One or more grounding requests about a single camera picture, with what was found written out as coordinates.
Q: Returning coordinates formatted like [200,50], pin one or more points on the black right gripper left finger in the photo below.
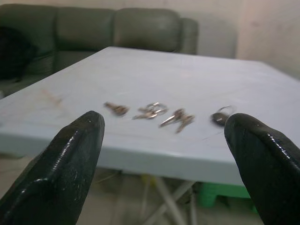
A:
[58,168]

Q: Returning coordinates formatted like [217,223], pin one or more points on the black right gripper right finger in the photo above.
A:
[269,168]

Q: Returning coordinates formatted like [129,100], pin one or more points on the green plastic stool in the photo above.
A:
[218,195]

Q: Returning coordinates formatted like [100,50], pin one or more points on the small brass key bunch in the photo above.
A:
[118,109]

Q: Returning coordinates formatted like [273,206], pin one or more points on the long silver key bunch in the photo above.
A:
[178,119]

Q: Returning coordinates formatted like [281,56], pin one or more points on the key bunch with silver rings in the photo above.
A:
[150,113]

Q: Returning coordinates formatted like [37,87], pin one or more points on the black cushion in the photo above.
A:
[14,54]

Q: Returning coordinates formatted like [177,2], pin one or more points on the white folding table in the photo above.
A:
[145,77]

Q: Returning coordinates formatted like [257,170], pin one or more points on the dark green leather sofa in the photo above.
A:
[89,30]

